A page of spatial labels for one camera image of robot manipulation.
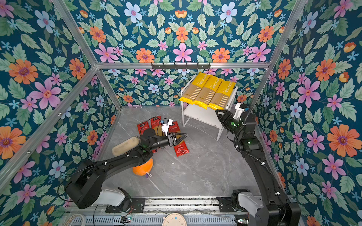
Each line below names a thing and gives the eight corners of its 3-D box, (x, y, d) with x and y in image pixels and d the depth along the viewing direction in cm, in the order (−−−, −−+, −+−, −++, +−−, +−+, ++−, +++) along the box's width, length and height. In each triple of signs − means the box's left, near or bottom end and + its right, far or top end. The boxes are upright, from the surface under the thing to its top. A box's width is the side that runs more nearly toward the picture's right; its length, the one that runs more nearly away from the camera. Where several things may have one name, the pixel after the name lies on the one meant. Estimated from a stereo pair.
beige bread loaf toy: (116, 158, 93) (113, 156, 89) (113, 151, 96) (110, 148, 93) (141, 145, 99) (139, 142, 96) (138, 138, 102) (136, 135, 99)
